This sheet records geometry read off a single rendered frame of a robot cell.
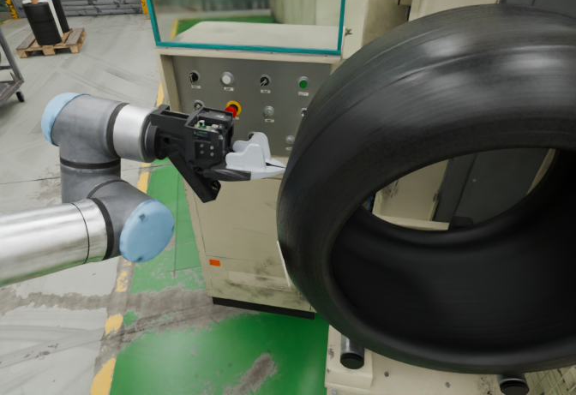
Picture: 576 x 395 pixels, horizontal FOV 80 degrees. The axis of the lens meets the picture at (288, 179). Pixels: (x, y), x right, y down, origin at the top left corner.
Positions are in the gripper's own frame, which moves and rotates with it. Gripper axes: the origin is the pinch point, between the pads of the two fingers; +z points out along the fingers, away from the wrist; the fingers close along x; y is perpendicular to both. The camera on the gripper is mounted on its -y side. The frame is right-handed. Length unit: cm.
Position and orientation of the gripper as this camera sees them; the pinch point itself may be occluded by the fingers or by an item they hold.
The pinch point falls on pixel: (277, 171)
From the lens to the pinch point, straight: 55.6
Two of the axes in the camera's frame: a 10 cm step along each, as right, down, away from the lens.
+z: 9.8, 2.0, -0.7
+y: 1.2, -7.9, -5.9
